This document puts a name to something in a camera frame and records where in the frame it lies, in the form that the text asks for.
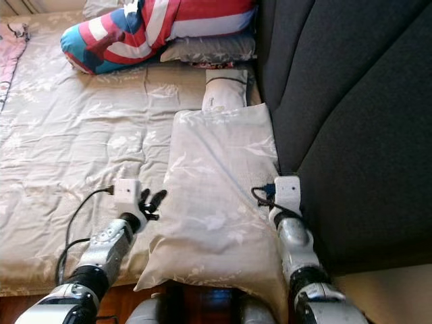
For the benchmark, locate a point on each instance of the beige floral pillow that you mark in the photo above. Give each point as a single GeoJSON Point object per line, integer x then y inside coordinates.
{"type": "Point", "coordinates": [216, 202]}

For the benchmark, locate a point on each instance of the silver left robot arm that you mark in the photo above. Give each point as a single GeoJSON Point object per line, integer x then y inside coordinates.
{"type": "Point", "coordinates": [111, 243]}

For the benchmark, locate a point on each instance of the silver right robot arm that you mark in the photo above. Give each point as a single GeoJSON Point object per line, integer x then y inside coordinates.
{"type": "Point", "coordinates": [297, 246]}

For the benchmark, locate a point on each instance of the beige floral bed sheet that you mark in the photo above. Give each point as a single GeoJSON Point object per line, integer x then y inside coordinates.
{"type": "Point", "coordinates": [67, 155]}

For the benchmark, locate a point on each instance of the silver left robot leg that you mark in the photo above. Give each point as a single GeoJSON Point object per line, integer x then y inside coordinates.
{"type": "Point", "coordinates": [148, 314]}

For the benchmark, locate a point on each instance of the silver robot leg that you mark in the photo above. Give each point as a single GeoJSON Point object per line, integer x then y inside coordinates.
{"type": "Point", "coordinates": [148, 314]}
{"type": "Point", "coordinates": [256, 316]}

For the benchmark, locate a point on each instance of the white small pillow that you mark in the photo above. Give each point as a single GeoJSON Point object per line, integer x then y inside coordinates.
{"type": "Point", "coordinates": [224, 91]}

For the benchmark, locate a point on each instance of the silver right robot leg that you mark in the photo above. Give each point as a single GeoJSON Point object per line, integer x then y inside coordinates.
{"type": "Point", "coordinates": [256, 316]}

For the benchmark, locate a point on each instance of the grey patterned pillow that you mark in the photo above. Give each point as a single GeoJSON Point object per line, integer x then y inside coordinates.
{"type": "Point", "coordinates": [216, 49]}

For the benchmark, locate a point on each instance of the red white blue shield cushion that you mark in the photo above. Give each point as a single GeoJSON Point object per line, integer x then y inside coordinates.
{"type": "Point", "coordinates": [121, 44]}

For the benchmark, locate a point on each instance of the pale grey pillow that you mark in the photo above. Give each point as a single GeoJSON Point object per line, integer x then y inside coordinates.
{"type": "Point", "coordinates": [108, 8]}

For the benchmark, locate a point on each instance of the grey curtain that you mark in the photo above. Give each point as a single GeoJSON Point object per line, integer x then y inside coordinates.
{"type": "Point", "coordinates": [19, 6]}

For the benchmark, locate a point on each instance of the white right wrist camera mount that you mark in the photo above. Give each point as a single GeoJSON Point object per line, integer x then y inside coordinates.
{"type": "Point", "coordinates": [287, 192]}

